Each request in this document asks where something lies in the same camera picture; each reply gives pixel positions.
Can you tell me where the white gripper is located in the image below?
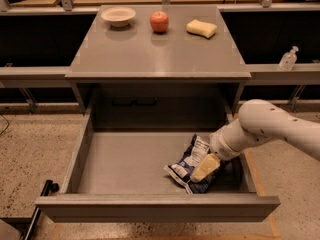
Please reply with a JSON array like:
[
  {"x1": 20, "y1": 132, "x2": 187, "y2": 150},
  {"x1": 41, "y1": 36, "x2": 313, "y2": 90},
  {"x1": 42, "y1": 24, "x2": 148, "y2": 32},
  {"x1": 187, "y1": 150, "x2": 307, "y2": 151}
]
[{"x1": 190, "y1": 129, "x2": 240, "y2": 183}]

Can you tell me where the blue chip bag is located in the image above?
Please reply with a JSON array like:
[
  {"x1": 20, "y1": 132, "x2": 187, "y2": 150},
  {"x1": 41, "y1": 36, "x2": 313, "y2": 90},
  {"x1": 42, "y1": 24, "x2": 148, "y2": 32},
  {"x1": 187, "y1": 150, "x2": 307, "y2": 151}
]
[{"x1": 164, "y1": 134, "x2": 229, "y2": 194}]

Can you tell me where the yellow sponge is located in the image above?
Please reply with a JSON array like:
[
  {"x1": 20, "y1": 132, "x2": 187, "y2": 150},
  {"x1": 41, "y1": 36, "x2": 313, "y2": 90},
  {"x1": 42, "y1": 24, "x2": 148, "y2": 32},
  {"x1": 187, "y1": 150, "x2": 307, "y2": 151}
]
[{"x1": 186, "y1": 19, "x2": 217, "y2": 39}]

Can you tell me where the clear sanitizer pump bottle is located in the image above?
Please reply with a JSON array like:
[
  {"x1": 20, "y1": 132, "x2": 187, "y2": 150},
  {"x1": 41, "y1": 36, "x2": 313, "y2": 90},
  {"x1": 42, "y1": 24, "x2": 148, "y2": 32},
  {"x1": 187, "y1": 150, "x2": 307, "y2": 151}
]
[{"x1": 279, "y1": 46, "x2": 299, "y2": 71}]

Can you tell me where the black metal stand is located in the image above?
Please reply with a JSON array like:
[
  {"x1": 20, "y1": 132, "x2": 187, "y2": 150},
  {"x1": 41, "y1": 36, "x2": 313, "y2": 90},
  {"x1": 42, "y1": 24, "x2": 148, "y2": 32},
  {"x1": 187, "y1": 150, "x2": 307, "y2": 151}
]
[{"x1": 22, "y1": 180, "x2": 60, "y2": 240}]

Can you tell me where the open grey drawer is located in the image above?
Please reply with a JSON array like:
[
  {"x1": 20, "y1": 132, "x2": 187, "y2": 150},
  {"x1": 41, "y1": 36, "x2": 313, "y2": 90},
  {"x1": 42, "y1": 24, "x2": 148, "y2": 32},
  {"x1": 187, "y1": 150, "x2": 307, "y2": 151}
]
[{"x1": 36, "y1": 102, "x2": 280, "y2": 223}]

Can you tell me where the grey wall rail shelf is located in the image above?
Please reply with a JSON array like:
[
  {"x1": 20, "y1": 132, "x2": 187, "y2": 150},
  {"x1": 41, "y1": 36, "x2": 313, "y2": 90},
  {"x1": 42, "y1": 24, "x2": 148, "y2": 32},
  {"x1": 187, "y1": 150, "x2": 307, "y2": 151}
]
[{"x1": 0, "y1": 67, "x2": 70, "y2": 88}]

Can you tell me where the white ceramic bowl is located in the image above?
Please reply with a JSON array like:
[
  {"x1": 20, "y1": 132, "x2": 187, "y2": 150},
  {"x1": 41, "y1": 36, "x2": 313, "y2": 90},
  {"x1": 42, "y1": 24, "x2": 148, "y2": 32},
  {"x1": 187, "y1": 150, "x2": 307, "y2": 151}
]
[{"x1": 101, "y1": 7, "x2": 136, "y2": 27}]

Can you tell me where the red apple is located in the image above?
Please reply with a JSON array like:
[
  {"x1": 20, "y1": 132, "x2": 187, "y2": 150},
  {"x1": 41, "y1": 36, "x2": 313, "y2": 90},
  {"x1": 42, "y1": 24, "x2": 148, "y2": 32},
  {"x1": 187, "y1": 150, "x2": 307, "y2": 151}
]
[{"x1": 150, "y1": 11, "x2": 169, "y2": 33}]

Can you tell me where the grey cabinet counter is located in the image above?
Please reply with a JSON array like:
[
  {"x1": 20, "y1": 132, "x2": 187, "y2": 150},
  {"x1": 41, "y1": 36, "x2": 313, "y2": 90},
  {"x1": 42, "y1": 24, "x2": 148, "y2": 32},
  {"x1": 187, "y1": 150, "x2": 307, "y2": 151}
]
[{"x1": 66, "y1": 5, "x2": 251, "y2": 132}]

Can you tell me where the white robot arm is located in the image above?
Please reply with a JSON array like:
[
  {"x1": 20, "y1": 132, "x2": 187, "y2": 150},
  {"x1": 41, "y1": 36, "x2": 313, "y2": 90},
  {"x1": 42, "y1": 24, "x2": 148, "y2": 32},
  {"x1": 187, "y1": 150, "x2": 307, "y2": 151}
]
[{"x1": 191, "y1": 99, "x2": 320, "y2": 183}]

